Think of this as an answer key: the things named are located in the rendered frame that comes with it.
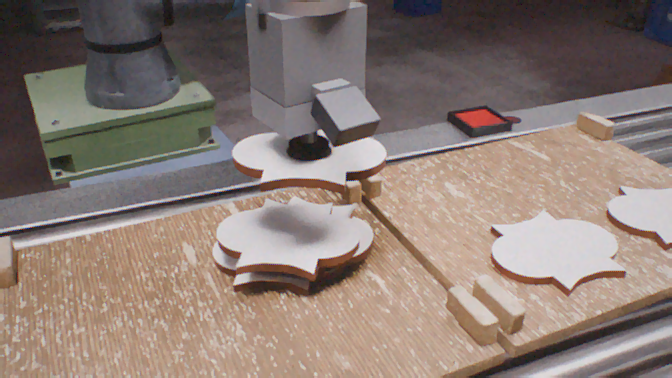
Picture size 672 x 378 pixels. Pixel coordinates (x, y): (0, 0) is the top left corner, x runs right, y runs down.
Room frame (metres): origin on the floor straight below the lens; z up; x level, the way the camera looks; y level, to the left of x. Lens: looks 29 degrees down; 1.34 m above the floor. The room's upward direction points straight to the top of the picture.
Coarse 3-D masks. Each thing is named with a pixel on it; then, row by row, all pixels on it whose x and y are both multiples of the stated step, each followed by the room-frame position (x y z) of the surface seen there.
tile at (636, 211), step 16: (624, 192) 0.67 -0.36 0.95; (640, 192) 0.66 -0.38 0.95; (656, 192) 0.66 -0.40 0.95; (608, 208) 0.63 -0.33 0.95; (624, 208) 0.63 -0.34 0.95; (640, 208) 0.63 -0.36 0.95; (656, 208) 0.63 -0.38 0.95; (624, 224) 0.60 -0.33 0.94; (640, 224) 0.59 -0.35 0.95; (656, 224) 0.59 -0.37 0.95
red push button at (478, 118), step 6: (456, 114) 0.95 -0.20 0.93; (462, 114) 0.95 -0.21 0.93; (468, 114) 0.95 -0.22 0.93; (474, 114) 0.95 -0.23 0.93; (480, 114) 0.95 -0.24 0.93; (486, 114) 0.95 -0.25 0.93; (492, 114) 0.95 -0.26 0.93; (468, 120) 0.93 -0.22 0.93; (474, 120) 0.93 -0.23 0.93; (480, 120) 0.93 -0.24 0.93; (486, 120) 0.93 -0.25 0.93; (492, 120) 0.93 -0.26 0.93; (498, 120) 0.93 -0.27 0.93; (474, 126) 0.91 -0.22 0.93
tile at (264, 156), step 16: (240, 144) 0.55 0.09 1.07; (256, 144) 0.55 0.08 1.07; (272, 144) 0.55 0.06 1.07; (352, 144) 0.55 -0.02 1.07; (368, 144) 0.55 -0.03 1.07; (240, 160) 0.51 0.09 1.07; (256, 160) 0.51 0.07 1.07; (272, 160) 0.51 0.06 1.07; (288, 160) 0.51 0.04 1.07; (304, 160) 0.51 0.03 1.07; (320, 160) 0.51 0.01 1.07; (336, 160) 0.51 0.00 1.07; (352, 160) 0.51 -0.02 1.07; (368, 160) 0.51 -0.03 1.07; (384, 160) 0.52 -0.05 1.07; (256, 176) 0.50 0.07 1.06; (272, 176) 0.48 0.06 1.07; (288, 176) 0.48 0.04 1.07; (304, 176) 0.48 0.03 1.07; (320, 176) 0.48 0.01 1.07; (336, 176) 0.48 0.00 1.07; (352, 176) 0.49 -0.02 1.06; (368, 176) 0.50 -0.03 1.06
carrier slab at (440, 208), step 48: (528, 144) 0.82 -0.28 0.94; (576, 144) 0.82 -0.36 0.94; (384, 192) 0.68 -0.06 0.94; (432, 192) 0.68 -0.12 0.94; (480, 192) 0.68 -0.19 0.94; (528, 192) 0.68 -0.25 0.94; (576, 192) 0.68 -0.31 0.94; (432, 240) 0.58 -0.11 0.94; (480, 240) 0.58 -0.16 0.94; (624, 240) 0.58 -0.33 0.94; (528, 288) 0.49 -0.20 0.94; (576, 288) 0.49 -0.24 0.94; (624, 288) 0.49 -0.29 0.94; (528, 336) 0.42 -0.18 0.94
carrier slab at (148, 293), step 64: (320, 192) 0.68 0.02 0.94; (64, 256) 0.55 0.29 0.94; (128, 256) 0.55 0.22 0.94; (192, 256) 0.55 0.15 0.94; (384, 256) 0.55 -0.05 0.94; (0, 320) 0.44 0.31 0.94; (64, 320) 0.45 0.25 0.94; (128, 320) 0.45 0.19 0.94; (192, 320) 0.45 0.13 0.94; (256, 320) 0.45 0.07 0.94; (320, 320) 0.45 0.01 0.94; (384, 320) 0.45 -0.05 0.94; (448, 320) 0.45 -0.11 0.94
